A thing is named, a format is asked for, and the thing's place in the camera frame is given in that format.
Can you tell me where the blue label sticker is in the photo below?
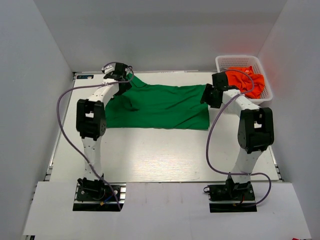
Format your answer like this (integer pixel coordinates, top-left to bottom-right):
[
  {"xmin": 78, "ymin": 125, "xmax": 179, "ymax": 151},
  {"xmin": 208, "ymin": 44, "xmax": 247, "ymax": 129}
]
[{"xmin": 76, "ymin": 74, "xmax": 94, "ymax": 80}]

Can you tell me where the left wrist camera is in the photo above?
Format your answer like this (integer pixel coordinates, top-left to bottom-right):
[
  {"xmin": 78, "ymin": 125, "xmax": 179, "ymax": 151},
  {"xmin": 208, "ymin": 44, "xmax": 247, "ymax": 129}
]
[{"xmin": 101, "ymin": 62, "xmax": 129, "ymax": 80}]

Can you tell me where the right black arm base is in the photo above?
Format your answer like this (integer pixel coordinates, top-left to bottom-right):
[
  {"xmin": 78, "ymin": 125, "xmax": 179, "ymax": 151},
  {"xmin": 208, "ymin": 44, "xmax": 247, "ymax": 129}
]
[{"xmin": 203, "ymin": 177, "xmax": 257, "ymax": 213}]

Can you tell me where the white plastic basket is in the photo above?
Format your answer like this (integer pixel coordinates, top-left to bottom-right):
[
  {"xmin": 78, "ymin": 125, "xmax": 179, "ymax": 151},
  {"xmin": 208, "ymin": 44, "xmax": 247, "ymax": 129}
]
[{"xmin": 215, "ymin": 55, "xmax": 273, "ymax": 105}]

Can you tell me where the green t-shirt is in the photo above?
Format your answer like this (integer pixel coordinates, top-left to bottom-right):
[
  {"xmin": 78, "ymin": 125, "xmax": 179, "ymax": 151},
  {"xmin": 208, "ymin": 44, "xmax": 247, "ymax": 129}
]
[{"xmin": 105, "ymin": 76, "xmax": 210, "ymax": 130}]

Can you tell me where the orange t-shirt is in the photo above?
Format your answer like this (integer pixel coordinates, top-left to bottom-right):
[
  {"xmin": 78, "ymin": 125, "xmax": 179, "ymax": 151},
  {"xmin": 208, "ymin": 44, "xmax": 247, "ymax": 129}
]
[{"xmin": 226, "ymin": 66, "xmax": 265, "ymax": 99}]

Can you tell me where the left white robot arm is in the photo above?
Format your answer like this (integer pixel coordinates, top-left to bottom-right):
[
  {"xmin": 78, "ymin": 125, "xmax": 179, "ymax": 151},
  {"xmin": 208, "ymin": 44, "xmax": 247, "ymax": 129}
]
[{"xmin": 76, "ymin": 66, "xmax": 134, "ymax": 181}]

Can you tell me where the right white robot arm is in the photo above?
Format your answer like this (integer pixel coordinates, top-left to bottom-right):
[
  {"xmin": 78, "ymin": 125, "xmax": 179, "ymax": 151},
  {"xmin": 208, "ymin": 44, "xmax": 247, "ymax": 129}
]
[{"xmin": 200, "ymin": 69, "xmax": 275, "ymax": 200}]

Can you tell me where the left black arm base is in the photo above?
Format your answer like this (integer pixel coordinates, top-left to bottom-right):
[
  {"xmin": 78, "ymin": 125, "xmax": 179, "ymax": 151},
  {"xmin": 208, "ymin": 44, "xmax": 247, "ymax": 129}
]
[{"xmin": 72, "ymin": 177, "xmax": 126, "ymax": 212}]

